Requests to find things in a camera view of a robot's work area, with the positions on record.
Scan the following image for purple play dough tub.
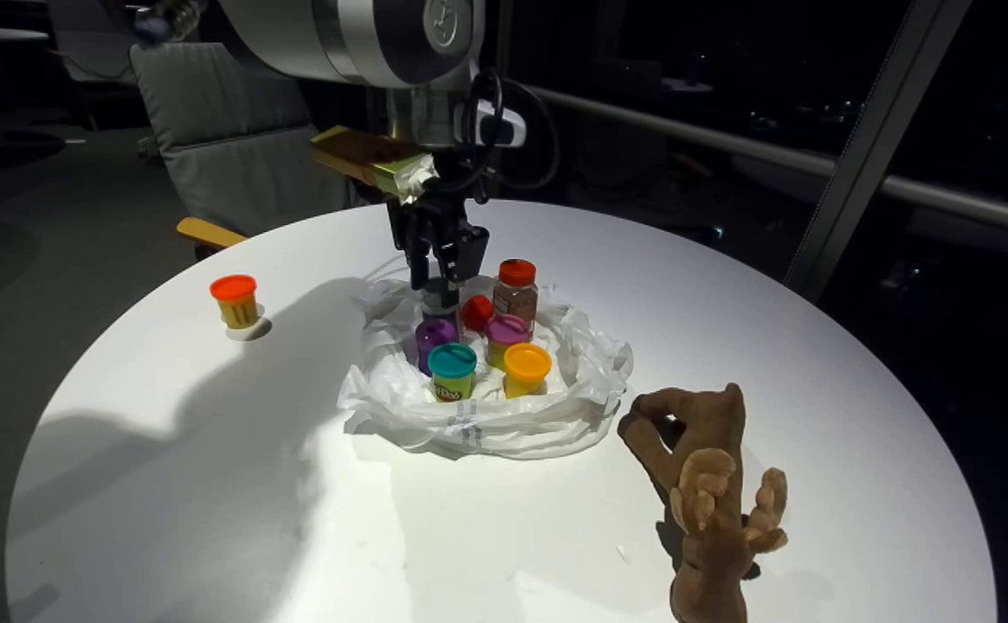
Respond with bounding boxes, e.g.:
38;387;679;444
412;316;462;373

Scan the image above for grey background chair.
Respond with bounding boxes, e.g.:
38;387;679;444
45;0;201;85

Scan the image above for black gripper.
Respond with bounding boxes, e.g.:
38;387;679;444
386;158;503;294

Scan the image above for yellow tub magenta lid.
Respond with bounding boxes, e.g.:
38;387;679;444
485;312;537;366

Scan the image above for white plastic bag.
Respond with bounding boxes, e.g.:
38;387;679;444
337;270;637;462

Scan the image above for yellow tub orange lid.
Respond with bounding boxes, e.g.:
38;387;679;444
209;270;263;335

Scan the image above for spice jar orange lid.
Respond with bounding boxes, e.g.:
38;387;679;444
492;256;544;327

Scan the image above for metal window post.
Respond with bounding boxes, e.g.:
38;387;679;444
785;0;972;297

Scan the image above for brown plush moose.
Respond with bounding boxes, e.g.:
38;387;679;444
616;381;794;623

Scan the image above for teal cup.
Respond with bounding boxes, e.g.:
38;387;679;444
426;339;480;406

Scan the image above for grey chair wooden armrests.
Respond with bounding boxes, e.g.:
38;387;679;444
129;42;357;251

